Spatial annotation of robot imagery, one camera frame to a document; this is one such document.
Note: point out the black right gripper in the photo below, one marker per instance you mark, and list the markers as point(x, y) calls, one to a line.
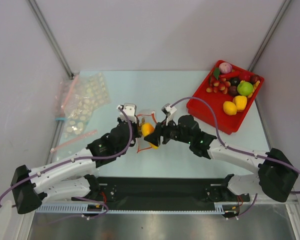
point(162, 133)

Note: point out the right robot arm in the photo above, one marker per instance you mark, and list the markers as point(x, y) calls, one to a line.
point(275, 179)

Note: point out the dark plum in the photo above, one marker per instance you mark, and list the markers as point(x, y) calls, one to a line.
point(254, 79)

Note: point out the red lychee cluster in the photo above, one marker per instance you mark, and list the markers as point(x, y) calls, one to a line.
point(217, 85)

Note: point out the left aluminium frame post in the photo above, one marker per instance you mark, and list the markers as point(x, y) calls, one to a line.
point(43, 24)

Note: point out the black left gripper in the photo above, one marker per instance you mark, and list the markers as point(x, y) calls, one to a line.
point(135, 127)

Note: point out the white cable duct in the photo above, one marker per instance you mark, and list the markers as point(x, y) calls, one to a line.
point(94, 208)

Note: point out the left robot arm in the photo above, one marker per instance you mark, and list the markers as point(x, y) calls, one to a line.
point(69, 178)

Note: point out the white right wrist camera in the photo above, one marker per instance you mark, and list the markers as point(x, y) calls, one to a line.
point(169, 112)

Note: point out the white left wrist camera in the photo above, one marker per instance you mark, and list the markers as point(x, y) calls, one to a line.
point(127, 112)

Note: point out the red chili pepper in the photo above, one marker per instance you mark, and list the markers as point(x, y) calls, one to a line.
point(229, 75)

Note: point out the clear zip bag orange zipper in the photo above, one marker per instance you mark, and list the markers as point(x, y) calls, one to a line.
point(150, 117)

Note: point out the bag of white slices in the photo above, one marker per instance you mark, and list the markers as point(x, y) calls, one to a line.
point(85, 94)

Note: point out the orange yellow mango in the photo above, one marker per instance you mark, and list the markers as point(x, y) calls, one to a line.
point(147, 129)

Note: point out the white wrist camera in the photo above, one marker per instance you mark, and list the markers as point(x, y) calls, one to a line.
point(127, 112)
point(169, 112)

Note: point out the green apple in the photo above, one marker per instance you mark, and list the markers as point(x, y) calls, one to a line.
point(245, 88)

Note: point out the red plastic tray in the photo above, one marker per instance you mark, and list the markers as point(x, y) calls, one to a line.
point(211, 110)

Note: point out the yellow bell pepper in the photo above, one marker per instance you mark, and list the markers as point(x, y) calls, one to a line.
point(240, 102)

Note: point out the right aluminium frame post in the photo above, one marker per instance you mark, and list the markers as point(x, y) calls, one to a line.
point(283, 9)

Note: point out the purple onion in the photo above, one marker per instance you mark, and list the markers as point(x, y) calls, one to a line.
point(225, 68)

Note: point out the red apple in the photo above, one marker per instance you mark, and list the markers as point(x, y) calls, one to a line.
point(245, 76)

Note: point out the yellow lemon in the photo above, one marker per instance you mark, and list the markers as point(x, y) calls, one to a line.
point(229, 108)

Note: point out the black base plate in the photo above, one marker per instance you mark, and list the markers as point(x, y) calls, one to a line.
point(161, 193)

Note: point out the pink zipper empty bag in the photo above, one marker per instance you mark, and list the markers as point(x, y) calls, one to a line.
point(66, 147)

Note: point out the aluminium frame post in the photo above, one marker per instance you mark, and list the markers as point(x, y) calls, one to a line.
point(283, 9)
point(43, 24)

